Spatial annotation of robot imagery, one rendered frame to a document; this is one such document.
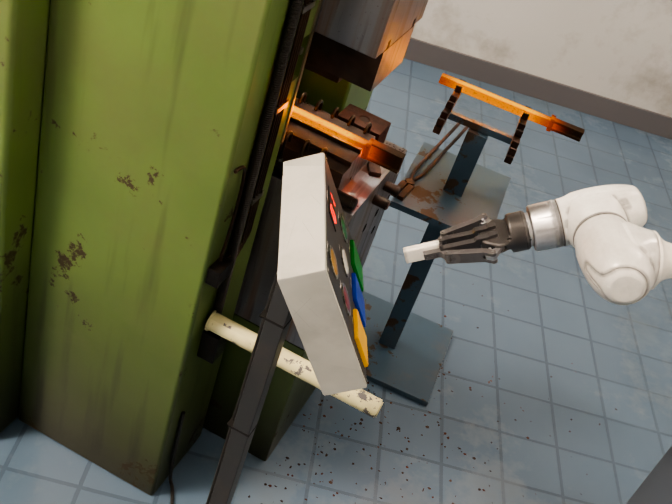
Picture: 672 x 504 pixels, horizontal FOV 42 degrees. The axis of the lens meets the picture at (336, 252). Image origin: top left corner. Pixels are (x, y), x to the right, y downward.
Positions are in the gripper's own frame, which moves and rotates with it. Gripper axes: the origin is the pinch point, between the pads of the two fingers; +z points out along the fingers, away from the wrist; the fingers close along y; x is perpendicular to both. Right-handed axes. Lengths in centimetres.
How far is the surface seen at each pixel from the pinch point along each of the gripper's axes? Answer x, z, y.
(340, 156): -0.7, 15.5, 41.2
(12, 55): 49, 67, 23
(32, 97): 37, 70, 28
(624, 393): -154, -53, 85
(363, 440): -104, 35, 44
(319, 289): 18.8, 15.4, -26.9
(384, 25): 32.7, -1.8, 31.0
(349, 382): -3.2, 16.1, -26.9
